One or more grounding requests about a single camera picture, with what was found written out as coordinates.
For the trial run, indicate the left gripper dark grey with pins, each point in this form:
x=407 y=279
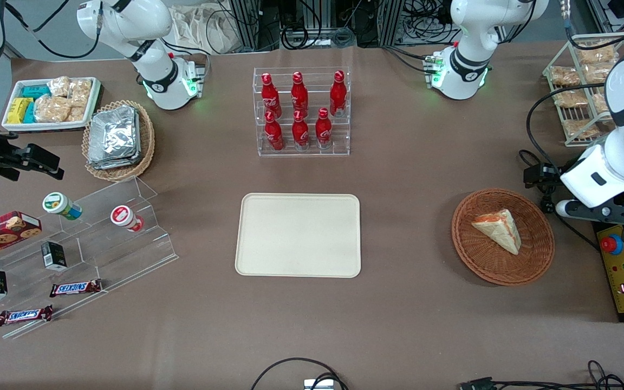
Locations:
x=551 y=179

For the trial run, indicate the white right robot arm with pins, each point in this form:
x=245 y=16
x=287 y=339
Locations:
x=122 y=21

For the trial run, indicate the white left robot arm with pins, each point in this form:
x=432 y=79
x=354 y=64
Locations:
x=474 y=32

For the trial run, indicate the white rectangular snack tray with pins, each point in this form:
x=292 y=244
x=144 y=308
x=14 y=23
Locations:
x=14 y=125

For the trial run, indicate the wrapped triangular sandwich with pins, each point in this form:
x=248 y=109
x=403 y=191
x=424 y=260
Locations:
x=501 y=230

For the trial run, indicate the round brown wicker basket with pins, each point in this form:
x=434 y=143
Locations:
x=537 y=249

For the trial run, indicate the oval light wicker basket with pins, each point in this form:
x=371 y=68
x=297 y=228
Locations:
x=147 y=146

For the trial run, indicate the cream plastic tray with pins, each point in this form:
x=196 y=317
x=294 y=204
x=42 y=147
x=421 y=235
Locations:
x=298 y=235

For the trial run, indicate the green lid yogurt cup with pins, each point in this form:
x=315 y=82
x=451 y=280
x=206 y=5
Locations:
x=57 y=205

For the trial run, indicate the teal snack packet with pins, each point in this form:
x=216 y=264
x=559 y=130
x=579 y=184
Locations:
x=36 y=91
x=30 y=114

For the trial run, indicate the yellow snack packet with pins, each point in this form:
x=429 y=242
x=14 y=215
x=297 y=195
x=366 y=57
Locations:
x=18 y=111

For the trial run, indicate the clear rice cracker bag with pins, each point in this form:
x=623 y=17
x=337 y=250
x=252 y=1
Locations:
x=571 y=98
x=565 y=76
x=596 y=73
x=580 y=128
x=600 y=103
x=77 y=114
x=593 y=55
x=52 y=109
x=59 y=85
x=80 y=92

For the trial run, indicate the silver foil packets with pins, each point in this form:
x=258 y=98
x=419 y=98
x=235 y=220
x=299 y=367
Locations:
x=114 y=138

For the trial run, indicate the small black barcode box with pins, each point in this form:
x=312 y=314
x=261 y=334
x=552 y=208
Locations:
x=53 y=256

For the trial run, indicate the red lid yogurt cup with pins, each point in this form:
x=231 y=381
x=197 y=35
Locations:
x=123 y=216

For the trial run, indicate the clear acrylic stepped stand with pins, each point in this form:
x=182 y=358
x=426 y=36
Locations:
x=117 y=254

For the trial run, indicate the Snickers chocolate bar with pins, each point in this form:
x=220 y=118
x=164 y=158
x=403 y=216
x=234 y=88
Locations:
x=75 y=287
x=25 y=315

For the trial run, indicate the clear acrylic bottle rack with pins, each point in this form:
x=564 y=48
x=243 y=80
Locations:
x=339 y=135

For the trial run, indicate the red cola bottle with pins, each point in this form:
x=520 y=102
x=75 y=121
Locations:
x=299 y=95
x=323 y=131
x=338 y=95
x=270 y=97
x=274 y=135
x=300 y=134

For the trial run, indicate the beige cloth bag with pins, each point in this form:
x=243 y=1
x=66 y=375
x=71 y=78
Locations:
x=206 y=30

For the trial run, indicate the small silver device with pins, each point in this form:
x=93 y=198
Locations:
x=318 y=385

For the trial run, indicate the aluminium frame beam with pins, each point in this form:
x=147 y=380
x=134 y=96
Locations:
x=615 y=16

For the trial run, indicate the aluminium frame post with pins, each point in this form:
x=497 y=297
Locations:
x=391 y=21
x=252 y=24

